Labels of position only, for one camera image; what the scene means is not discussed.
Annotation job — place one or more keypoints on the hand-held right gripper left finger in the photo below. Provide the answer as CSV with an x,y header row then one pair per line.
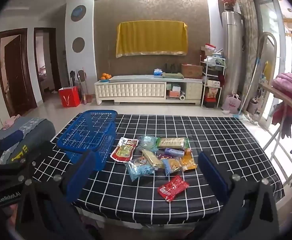
x,y
79,177

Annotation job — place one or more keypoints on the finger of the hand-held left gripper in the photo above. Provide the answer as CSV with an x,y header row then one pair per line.
x,y
43,160
10,140

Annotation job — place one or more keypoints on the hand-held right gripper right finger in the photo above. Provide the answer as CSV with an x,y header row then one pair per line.
x,y
211,176

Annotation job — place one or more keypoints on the orange translucent snack packet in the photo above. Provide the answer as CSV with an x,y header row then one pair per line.
x,y
189,164

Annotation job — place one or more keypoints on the light blue cartoon snack packet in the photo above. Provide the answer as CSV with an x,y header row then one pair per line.
x,y
139,170
171,165

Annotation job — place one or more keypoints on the purple roll snack packet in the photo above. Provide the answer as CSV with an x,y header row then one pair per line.
x,y
174,152

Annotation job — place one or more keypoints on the blue plastic basket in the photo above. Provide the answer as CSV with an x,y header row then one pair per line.
x,y
91,135

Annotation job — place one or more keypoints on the green yellow long snack packet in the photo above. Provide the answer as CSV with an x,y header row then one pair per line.
x,y
172,142

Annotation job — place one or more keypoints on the red white snack packet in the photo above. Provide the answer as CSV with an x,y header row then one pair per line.
x,y
124,150

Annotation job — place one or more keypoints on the gold snack packet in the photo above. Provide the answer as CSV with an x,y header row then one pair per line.
x,y
151,159

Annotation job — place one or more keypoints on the pale green snack packet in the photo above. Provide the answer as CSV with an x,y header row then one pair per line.
x,y
147,142

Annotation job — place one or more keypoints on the small pink cloth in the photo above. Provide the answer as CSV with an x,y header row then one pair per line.
x,y
11,120

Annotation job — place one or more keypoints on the grey printed cloth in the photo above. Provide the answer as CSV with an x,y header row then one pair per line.
x,y
33,132

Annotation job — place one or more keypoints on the black white checked tablecloth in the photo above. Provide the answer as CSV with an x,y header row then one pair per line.
x,y
211,140

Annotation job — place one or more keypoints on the dark wooden door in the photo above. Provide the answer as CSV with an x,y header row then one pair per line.
x,y
16,75

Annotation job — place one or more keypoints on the red paper bag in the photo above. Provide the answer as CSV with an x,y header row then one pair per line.
x,y
69,96

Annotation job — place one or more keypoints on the clothes drying rack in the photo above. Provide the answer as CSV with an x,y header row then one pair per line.
x,y
273,140

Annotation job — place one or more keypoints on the pink gift bag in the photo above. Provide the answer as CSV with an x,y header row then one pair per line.
x,y
232,103

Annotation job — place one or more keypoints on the broom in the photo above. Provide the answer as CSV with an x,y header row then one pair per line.
x,y
86,92

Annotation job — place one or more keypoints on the red gift box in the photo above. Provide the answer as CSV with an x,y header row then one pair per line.
x,y
211,95

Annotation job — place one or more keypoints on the white paper roll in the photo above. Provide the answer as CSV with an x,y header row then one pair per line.
x,y
182,96

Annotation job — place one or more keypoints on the orange box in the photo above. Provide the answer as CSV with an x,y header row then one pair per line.
x,y
174,94

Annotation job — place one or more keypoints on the white metal rack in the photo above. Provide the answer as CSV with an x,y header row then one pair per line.
x,y
204,85

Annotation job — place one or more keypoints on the red garment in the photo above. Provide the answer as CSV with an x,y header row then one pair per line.
x,y
284,120

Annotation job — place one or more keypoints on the floral box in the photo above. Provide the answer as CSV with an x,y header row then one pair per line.
x,y
213,83

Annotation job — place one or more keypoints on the pale blue box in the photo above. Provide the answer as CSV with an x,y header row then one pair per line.
x,y
176,88

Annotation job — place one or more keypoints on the dark red cloth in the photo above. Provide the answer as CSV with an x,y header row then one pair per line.
x,y
221,77

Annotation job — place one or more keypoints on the blue plate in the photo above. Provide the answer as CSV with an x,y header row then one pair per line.
x,y
104,80

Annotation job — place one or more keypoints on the cream television cabinet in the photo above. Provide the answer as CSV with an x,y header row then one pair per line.
x,y
131,90

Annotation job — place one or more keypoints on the bunch of oranges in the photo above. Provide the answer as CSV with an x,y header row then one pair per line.
x,y
105,76

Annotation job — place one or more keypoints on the brown cardboard box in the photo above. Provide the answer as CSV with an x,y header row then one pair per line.
x,y
191,71

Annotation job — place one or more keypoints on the green cushion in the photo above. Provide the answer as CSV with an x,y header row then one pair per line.
x,y
172,75

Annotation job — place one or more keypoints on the blue tissue box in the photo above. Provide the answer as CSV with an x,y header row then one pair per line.
x,y
158,72

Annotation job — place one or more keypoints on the silver standing air conditioner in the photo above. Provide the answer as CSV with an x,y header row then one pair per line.
x,y
233,55

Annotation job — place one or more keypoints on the pink blanket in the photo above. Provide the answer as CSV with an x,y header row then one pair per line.
x,y
290,81

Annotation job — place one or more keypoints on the red white box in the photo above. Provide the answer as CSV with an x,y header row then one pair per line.
x,y
209,47

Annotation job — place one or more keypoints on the yellow cloth cover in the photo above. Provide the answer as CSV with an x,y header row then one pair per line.
x,y
151,37

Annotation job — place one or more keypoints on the round brown wall ornament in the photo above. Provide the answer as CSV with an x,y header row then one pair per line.
x,y
78,44

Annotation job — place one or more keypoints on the round blue wall ornament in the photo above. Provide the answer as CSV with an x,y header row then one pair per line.
x,y
78,12

